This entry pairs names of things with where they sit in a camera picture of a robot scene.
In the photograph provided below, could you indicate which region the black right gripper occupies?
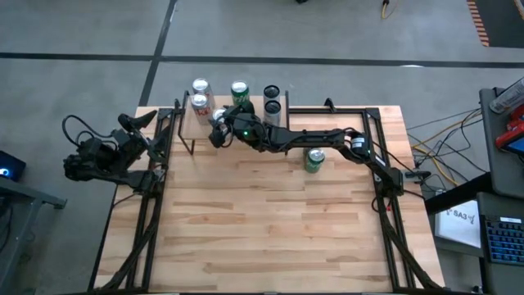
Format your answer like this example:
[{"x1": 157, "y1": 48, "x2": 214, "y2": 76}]
[{"x1": 209, "y1": 102, "x2": 267, "y2": 152}]

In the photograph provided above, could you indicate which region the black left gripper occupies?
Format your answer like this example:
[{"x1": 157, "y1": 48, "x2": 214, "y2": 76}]
[{"x1": 112, "y1": 109, "x2": 159, "y2": 159}]

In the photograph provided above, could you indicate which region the silver Diet Coke can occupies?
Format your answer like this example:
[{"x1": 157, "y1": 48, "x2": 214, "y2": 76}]
[
  {"x1": 211, "y1": 107, "x2": 228, "y2": 134},
  {"x1": 190, "y1": 93, "x2": 217, "y2": 126},
  {"x1": 191, "y1": 77, "x2": 215, "y2": 108}
]

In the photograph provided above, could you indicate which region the tall silver Celsius can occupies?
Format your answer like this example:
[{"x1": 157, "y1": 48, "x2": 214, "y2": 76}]
[
  {"x1": 263, "y1": 84, "x2": 282, "y2": 103},
  {"x1": 264, "y1": 100, "x2": 283, "y2": 127}
]

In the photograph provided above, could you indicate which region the grey side table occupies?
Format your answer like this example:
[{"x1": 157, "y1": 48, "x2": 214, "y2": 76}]
[{"x1": 0, "y1": 175, "x2": 69, "y2": 295}]

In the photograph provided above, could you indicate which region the black device with blue light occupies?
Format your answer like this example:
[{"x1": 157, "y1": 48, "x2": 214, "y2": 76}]
[{"x1": 0, "y1": 150, "x2": 26, "y2": 184}]

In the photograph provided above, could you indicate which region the white SA3 sign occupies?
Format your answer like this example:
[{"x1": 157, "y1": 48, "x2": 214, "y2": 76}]
[{"x1": 433, "y1": 199, "x2": 483, "y2": 250}]

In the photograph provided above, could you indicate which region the silver spray can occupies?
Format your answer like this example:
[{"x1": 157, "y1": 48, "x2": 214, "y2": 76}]
[{"x1": 489, "y1": 76, "x2": 524, "y2": 115}]

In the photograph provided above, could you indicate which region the grey desk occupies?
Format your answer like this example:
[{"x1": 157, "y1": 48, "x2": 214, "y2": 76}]
[
  {"x1": 478, "y1": 85, "x2": 524, "y2": 200},
  {"x1": 424, "y1": 171, "x2": 524, "y2": 295}
]

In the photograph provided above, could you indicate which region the red hand tool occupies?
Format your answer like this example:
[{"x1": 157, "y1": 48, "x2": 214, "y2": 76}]
[{"x1": 494, "y1": 104, "x2": 524, "y2": 151}]

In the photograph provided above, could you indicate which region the black mat with orange stripes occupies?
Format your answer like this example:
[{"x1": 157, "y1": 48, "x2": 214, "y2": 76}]
[{"x1": 466, "y1": 0, "x2": 524, "y2": 49}]

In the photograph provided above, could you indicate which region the backlit black keyboard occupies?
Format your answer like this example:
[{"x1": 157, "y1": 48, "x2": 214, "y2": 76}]
[{"x1": 482, "y1": 215, "x2": 524, "y2": 266}]

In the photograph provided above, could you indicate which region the wooden shelf with black frame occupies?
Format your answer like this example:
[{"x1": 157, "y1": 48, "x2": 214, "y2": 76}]
[{"x1": 178, "y1": 89, "x2": 291, "y2": 157}]

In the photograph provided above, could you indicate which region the black aluminium table frame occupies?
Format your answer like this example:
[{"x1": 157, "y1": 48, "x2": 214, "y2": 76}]
[{"x1": 88, "y1": 98, "x2": 446, "y2": 294}]

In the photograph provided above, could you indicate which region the yellow plug cable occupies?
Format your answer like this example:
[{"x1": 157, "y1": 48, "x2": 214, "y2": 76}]
[{"x1": 380, "y1": 0, "x2": 396, "y2": 20}]

